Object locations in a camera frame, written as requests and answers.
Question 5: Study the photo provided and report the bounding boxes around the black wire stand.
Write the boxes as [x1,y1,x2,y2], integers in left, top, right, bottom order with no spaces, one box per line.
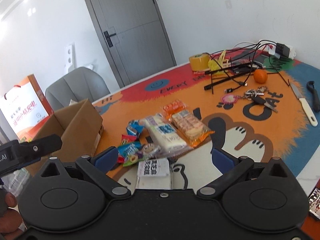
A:
[204,57,265,91]

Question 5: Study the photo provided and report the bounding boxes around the blue snack packet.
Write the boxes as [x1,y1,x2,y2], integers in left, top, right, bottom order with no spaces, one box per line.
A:
[126,120,144,138]

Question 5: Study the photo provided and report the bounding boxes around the key bunch with pink charm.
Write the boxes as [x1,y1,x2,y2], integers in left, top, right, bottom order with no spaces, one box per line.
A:
[221,86,278,113]

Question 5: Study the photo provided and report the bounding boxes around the white wall hook plate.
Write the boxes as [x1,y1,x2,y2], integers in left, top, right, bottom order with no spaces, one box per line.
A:
[64,44,74,74]

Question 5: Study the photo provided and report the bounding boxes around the colourful cartoon table mat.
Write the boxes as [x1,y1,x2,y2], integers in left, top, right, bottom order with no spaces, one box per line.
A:
[95,62,319,192]

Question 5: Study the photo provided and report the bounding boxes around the grey armchair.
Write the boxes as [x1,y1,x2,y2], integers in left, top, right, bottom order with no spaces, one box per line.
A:
[45,67,110,111]

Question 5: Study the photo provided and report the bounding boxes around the green snack packet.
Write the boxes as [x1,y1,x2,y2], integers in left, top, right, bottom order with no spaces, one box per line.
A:
[118,141,161,167]

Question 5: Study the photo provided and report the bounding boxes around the orange tangerine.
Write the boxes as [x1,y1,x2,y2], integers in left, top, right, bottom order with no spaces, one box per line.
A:
[253,69,268,84]

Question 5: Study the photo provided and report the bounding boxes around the yellow plastic clip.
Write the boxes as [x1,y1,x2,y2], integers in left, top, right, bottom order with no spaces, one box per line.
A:
[208,50,231,75]

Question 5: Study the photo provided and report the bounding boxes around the yellow tape roll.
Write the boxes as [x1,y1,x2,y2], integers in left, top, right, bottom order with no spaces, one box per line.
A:
[189,53,210,73]

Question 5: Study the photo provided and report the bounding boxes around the person left hand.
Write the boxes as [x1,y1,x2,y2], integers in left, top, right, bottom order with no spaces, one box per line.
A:
[1,192,23,239]

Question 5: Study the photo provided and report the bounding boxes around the white power strip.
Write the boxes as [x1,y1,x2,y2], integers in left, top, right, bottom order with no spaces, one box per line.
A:
[268,43,296,60]

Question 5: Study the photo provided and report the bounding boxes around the clear plastic clamshell container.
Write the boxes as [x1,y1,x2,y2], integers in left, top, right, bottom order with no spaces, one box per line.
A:
[2,168,30,197]

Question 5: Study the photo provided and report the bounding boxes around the white black text snack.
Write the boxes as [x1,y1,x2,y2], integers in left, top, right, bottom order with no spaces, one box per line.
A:
[136,158,172,190]

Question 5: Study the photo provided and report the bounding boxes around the white bread snack pack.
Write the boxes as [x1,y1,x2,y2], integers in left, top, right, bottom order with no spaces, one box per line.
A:
[139,113,193,158]

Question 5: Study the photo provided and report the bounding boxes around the red snack packet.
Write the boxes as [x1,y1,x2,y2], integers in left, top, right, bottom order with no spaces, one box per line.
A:
[117,134,138,164]

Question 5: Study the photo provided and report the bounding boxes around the grey door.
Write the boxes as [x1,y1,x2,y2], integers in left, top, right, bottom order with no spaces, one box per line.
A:
[85,0,176,87]

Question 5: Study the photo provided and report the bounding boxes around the black peeler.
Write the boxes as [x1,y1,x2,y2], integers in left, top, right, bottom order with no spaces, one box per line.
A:
[306,81,320,113]

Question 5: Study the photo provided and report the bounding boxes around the brown cardboard box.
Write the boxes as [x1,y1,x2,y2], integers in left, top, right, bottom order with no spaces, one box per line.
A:
[34,99,104,163]

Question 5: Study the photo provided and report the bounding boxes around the white handled knife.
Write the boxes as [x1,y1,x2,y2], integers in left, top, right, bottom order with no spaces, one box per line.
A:
[290,82,318,127]

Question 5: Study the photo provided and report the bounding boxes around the orange biscuit pack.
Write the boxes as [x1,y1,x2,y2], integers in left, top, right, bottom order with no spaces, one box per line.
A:
[162,100,215,148]

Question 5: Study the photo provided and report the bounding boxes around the white orange paper bag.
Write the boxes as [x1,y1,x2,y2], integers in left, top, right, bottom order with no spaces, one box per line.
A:
[1,74,54,142]

